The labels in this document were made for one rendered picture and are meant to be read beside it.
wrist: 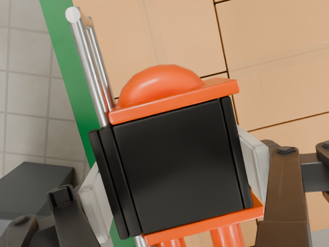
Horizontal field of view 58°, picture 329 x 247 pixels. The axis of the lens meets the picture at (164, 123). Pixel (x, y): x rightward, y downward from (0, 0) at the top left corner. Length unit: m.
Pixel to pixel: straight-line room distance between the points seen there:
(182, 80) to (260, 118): 0.81
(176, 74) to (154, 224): 0.09
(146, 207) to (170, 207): 0.01
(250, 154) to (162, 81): 0.06
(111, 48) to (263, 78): 0.47
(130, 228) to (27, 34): 1.43
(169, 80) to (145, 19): 0.75
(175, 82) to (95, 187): 0.07
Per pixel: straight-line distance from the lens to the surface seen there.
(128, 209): 0.18
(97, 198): 0.16
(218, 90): 0.16
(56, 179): 1.43
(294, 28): 1.00
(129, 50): 0.91
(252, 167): 0.16
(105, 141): 0.17
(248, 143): 0.16
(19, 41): 1.58
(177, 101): 0.16
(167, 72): 0.18
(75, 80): 1.50
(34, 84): 1.56
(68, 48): 1.51
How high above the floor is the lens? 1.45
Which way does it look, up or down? 79 degrees down
